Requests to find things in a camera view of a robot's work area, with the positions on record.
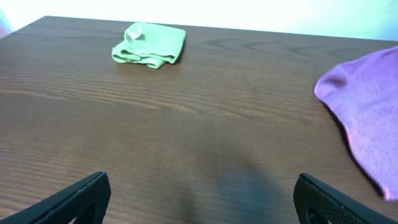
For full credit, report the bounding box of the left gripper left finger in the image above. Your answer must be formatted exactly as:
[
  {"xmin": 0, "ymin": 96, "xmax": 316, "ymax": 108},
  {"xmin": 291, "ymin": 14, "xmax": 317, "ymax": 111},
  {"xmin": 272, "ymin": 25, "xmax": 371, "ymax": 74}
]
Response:
[{"xmin": 1, "ymin": 172, "xmax": 111, "ymax": 224}]

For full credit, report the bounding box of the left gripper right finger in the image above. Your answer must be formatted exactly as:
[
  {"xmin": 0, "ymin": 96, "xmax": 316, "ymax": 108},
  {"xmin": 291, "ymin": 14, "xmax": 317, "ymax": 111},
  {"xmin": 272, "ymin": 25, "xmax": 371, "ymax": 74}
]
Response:
[{"xmin": 293, "ymin": 173, "xmax": 397, "ymax": 224}]

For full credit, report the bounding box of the purple cloth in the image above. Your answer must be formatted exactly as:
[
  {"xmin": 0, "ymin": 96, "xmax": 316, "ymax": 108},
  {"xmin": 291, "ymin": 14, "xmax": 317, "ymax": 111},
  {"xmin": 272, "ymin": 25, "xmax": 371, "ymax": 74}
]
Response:
[{"xmin": 314, "ymin": 47, "xmax": 397, "ymax": 201}]

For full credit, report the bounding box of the folded green cloth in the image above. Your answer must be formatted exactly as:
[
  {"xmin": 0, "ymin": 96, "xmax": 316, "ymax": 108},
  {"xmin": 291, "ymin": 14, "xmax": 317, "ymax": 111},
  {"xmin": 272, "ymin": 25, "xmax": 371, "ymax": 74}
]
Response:
[{"xmin": 111, "ymin": 22, "xmax": 186, "ymax": 69}]

